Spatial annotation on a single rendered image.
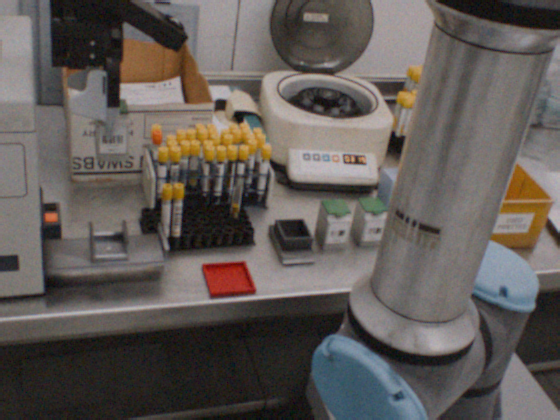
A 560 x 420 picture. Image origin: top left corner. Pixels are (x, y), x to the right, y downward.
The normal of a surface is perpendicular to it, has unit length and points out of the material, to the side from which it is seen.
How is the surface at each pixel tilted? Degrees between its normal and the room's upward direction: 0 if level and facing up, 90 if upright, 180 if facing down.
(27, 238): 90
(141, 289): 0
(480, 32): 134
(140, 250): 0
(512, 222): 90
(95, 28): 90
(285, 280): 0
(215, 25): 90
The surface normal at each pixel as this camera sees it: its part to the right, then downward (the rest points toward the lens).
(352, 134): 0.14, 0.56
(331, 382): -0.69, 0.43
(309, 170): 0.18, -0.51
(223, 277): 0.14, -0.83
